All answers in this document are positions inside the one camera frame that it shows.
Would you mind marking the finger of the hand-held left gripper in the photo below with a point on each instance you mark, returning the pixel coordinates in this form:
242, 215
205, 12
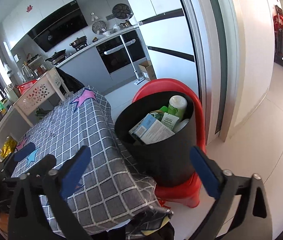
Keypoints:
44, 163
24, 152

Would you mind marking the gold foil bag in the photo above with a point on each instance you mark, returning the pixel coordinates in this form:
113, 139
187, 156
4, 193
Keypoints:
8, 146

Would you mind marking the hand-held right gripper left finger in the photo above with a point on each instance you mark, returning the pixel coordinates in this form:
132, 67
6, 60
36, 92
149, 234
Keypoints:
74, 172

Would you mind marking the black range hood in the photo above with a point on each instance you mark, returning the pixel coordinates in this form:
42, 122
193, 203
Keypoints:
59, 27

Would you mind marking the red paper cabinet sticker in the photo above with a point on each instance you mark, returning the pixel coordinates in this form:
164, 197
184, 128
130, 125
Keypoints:
29, 8

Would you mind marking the black wok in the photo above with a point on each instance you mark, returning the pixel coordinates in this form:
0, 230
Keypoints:
56, 55

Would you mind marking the white bowl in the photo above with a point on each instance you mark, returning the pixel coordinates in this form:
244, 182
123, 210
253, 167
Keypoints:
109, 32

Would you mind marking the red plastic stool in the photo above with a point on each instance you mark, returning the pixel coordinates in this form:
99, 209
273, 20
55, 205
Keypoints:
156, 85

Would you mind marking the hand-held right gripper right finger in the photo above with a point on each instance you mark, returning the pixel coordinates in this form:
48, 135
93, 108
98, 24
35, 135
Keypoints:
206, 172

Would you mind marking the black trash bin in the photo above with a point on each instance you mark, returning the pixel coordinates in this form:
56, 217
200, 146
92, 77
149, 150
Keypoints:
176, 160

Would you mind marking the blue and white carton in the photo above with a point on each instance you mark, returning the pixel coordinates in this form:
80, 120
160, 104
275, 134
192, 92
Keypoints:
145, 123

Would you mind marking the white chair with cut-out back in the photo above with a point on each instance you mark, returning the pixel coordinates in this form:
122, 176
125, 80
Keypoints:
39, 92

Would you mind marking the grey checkered tablecloth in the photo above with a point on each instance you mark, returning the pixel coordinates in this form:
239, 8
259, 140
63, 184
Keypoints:
101, 140

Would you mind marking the red plastic basket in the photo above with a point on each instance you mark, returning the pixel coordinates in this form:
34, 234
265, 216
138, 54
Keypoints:
25, 88

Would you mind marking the white stick mop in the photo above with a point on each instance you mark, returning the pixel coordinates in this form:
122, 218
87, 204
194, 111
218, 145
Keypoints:
130, 60

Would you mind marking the white refrigerator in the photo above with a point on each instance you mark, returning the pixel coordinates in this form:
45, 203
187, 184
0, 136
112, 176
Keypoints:
171, 70

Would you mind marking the dark jacket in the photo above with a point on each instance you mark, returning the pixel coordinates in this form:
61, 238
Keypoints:
70, 82

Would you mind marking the black built-in oven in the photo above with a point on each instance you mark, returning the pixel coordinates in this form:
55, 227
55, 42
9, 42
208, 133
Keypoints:
116, 60

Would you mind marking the round metal steamer rack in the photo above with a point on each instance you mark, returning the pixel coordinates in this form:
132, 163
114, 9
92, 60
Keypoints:
99, 27

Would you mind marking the cardboard box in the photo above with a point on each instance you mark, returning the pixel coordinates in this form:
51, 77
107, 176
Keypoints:
147, 71

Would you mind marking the white paper cup green print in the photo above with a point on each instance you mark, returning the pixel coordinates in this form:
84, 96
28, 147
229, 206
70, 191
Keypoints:
177, 103

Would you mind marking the brown clay pot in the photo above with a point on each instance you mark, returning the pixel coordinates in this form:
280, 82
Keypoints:
78, 42

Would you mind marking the white printed carton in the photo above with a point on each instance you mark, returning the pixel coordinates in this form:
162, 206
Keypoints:
159, 133

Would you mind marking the white kettle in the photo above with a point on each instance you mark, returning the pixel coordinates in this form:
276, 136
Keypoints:
117, 27

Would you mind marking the green dish soap bottle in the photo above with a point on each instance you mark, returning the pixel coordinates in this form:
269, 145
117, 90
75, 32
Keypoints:
0, 105

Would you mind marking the round black wall tray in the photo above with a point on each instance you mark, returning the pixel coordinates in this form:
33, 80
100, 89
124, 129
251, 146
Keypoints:
121, 10

